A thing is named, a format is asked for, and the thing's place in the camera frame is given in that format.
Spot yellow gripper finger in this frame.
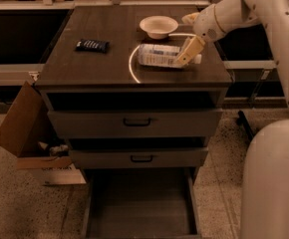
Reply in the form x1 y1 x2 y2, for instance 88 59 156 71
173 36 205 68
181 12 199 26

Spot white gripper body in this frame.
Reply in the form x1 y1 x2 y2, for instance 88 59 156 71
193 5 226 42

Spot clear plastic water bottle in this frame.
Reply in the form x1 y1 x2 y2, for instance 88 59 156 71
138 44 188 69

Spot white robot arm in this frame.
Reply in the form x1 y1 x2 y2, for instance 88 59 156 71
176 0 289 239

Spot dark wooden drawer cabinet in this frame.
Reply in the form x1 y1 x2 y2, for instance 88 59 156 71
34 5 234 184

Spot top grey drawer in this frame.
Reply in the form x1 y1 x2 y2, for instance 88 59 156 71
48 109 222 139

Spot grey drawer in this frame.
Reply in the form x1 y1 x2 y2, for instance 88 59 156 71
69 147 208 169
48 109 222 139

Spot middle grey drawer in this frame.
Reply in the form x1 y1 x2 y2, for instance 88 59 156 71
69 147 208 169

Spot open bottom drawer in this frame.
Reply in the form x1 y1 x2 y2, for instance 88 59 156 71
82 168 202 239

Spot white bowl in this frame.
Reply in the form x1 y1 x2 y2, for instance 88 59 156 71
140 16 178 40

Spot black wheeled stand leg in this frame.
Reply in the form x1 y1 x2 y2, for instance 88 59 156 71
236 111 254 140

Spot dark snack bar packet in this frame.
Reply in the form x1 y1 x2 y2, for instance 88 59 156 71
76 39 109 54

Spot open cardboard box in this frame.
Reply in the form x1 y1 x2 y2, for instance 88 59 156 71
0 82 86 185

